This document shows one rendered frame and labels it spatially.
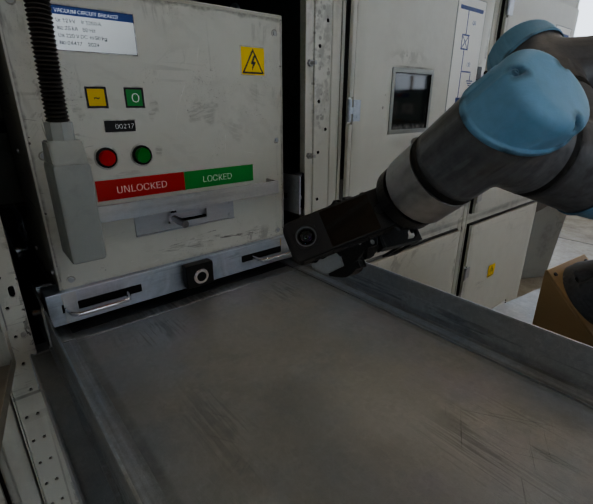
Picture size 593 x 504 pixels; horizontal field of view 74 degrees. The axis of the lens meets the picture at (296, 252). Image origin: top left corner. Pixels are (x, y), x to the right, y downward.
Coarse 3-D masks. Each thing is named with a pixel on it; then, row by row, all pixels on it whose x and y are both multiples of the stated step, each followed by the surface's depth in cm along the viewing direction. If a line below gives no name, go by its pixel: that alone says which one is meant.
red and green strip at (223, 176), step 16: (144, 176) 72; (160, 176) 74; (176, 176) 76; (192, 176) 78; (208, 176) 80; (224, 176) 82; (240, 176) 85; (112, 192) 69; (128, 192) 71; (144, 192) 73; (160, 192) 75
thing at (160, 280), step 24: (264, 240) 93; (168, 264) 79; (216, 264) 86; (240, 264) 90; (264, 264) 94; (48, 288) 69; (72, 288) 69; (96, 288) 71; (120, 288) 73; (144, 288) 77; (168, 288) 80; (48, 312) 67; (96, 312) 72
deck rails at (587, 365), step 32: (352, 288) 86; (384, 288) 80; (416, 288) 74; (416, 320) 73; (448, 320) 70; (480, 320) 66; (512, 320) 61; (64, 352) 53; (480, 352) 64; (512, 352) 63; (544, 352) 59; (576, 352) 56; (96, 384) 57; (544, 384) 57; (576, 384) 56; (96, 416) 42; (96, 448) 46; (128, 448) 46; (128, 480) 35
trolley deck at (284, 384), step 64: (192, 320) 74; (256, 320) 74; (320, 320) 74; (384, 320) 74; (64, 384) 57; (128, 384) 57; (192, 384) 57; (256, 384) 57; (320, 384) 57; (384, 384) 57; (448, 384) 57; (512, 384) 57; (64, 448) 46; (192, 448) 47; (256, 448) 47; (320, 448) 47; (384, 448) 47; (448, 448) 47; (512, 448) 47; (576, 448) 47
